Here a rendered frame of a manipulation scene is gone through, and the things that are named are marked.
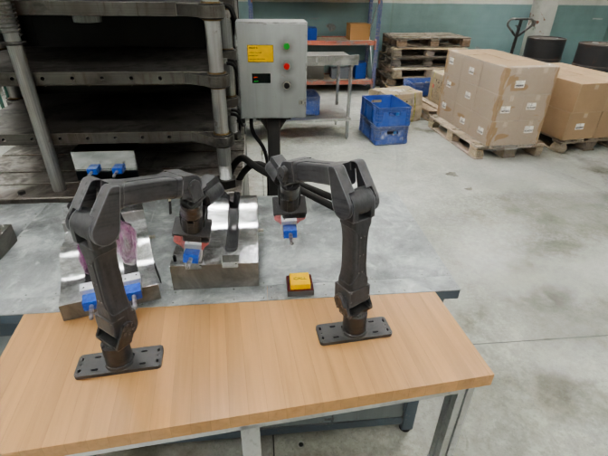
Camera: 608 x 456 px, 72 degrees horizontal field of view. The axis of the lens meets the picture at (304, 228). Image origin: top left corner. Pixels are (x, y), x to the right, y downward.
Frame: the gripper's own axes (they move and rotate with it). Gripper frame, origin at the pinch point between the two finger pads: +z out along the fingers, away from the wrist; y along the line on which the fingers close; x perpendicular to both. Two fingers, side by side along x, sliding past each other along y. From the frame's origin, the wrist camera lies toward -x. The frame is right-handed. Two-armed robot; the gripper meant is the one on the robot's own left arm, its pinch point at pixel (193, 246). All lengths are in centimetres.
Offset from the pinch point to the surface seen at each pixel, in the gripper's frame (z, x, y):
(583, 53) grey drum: 131, -500, -482
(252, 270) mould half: 5.3, 3.6, -18.0
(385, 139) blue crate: 180, -304, -167
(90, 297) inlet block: 6.4, 15.3, 25.6
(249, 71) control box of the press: -4, -92, -11
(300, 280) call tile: 4.5, 6.1, -32.6
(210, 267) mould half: 4.9, 3.7, -5.3
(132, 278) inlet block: 6.0, 8.6, 15.9
